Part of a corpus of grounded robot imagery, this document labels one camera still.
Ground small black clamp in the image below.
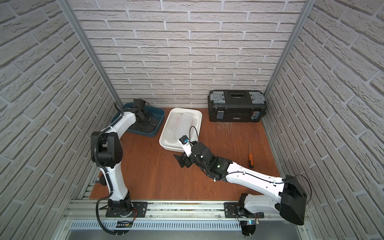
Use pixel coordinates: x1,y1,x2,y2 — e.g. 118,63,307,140
94,175,107,186

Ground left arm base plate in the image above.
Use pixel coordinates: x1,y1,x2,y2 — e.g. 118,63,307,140
106,202,148,218

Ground ribbed translucent pencil case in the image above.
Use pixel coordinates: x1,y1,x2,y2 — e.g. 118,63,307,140
175,113,193,139

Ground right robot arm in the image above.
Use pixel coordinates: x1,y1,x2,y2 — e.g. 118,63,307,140
175,137,308,226

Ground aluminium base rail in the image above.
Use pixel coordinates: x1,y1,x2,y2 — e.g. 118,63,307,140
61,199,310,223

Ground black plastic toolbox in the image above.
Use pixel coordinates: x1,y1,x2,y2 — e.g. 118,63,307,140
208,90,267,123

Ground black pencil case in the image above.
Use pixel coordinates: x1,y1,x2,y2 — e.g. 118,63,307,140
128,123,157,134
144,111,157,123

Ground orange handled screwdriver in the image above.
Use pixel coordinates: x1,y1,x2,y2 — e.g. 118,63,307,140
248,142,254,169

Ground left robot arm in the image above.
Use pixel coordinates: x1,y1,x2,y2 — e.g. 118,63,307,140
91,99,149,217

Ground teal storage bin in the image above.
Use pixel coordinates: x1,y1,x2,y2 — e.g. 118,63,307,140
127,105,165,138

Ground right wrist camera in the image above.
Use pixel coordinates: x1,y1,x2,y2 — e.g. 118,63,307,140
179,135,192,157

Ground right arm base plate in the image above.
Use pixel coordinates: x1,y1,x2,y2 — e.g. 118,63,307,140
224,202,265,219

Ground white storage bin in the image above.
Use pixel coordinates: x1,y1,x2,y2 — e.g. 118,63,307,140
159,108,203,153

